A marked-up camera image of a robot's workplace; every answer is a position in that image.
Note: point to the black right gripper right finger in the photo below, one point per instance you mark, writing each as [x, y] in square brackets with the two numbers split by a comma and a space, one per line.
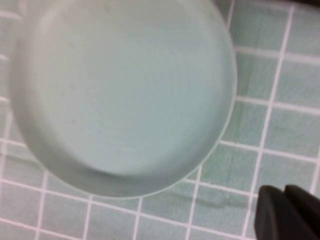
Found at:
[306, 210]

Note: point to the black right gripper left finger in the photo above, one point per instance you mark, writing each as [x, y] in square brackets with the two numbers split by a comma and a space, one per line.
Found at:
[272, 215]

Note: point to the pale green round plate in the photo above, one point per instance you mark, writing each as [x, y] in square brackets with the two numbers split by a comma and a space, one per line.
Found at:
[125, 100]

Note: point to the green checked tablecloth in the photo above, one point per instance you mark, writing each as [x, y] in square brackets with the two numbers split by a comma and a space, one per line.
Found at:
[287, 125]

